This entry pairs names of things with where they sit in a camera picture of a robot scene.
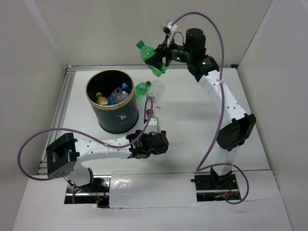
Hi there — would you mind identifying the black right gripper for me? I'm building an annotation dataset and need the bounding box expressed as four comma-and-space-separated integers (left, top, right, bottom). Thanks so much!
144, 35, 192, 71

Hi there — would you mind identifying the green plastic soda bottle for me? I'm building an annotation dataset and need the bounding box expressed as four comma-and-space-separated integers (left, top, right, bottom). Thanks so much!
136, 40, 167, 77

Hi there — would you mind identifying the clear bottle red label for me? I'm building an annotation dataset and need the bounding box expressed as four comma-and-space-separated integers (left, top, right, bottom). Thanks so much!
144, 109, 156, 124

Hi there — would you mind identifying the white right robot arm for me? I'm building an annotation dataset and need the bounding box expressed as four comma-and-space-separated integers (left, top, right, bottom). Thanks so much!
143, 28, 256, 189

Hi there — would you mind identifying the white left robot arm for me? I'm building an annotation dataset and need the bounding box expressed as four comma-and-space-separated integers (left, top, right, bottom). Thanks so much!
46, 130, 169, 192

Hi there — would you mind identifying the blue cap bottle in bin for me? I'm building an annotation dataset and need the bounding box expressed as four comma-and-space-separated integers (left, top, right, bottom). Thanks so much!
107, 83, 129, 105

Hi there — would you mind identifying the dark round bin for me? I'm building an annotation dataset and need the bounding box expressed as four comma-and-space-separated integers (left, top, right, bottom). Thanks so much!
85, 69, 139, 134

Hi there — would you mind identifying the yellow cap bottle in bin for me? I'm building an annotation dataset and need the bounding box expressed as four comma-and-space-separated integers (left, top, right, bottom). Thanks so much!
96, 92, 109, 106

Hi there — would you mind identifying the clear plastic cup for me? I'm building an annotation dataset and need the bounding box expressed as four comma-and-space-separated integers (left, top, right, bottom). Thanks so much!
150, 79, 165, 102

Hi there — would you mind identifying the small green plastic bottle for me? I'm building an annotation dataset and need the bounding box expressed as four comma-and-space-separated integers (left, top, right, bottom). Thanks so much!
135, 81, 152, 99

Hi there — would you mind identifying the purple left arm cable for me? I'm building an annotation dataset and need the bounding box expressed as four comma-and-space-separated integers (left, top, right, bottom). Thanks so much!
18, 94, 156, 207

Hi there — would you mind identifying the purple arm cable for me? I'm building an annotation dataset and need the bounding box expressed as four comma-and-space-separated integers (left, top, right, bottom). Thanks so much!
172, 12, 250, 205
18, 94, 156, 207

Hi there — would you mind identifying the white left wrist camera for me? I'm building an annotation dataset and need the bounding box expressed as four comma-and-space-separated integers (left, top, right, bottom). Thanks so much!
145, 117, 159, 133

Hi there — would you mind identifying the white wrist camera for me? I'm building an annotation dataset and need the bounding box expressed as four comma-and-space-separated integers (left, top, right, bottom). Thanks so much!
145, 117, 159, 133
162, 20, 178, 45

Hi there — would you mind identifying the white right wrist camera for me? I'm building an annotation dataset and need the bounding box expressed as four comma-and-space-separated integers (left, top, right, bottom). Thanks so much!
162, 20, 178, 45

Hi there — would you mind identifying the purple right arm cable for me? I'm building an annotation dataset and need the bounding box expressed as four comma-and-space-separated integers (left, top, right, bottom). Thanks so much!
172, 12, 250, 205

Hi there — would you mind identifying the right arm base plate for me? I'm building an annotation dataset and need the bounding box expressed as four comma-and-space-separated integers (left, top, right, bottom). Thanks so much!
190, 173, 241, 202

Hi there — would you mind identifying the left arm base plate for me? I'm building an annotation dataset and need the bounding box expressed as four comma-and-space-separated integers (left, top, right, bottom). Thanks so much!
64, 175, 111, 208

